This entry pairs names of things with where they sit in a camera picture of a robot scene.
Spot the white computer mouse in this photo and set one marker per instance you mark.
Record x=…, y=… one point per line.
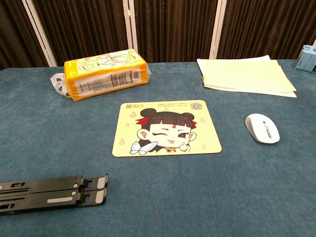
x=259, y=128

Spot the cartoon girl mouse pad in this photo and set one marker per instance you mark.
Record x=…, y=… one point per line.
x=138, y=145

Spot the yellow tissue pack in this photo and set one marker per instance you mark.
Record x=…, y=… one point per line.
x=103, y=79

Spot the blue felt table cover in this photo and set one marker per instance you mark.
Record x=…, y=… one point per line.
x=172, y=197

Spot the dark pleated folding screen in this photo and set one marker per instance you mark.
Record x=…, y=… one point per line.
x=172, y=29

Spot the pale yellow paper stack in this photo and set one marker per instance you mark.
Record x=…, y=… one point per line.
x=247, y=76

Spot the black folding laptop stand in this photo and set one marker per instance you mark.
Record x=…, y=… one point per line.
x=37, y=195

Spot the small blue cardboard box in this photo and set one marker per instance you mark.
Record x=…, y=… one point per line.
x=306, y=59

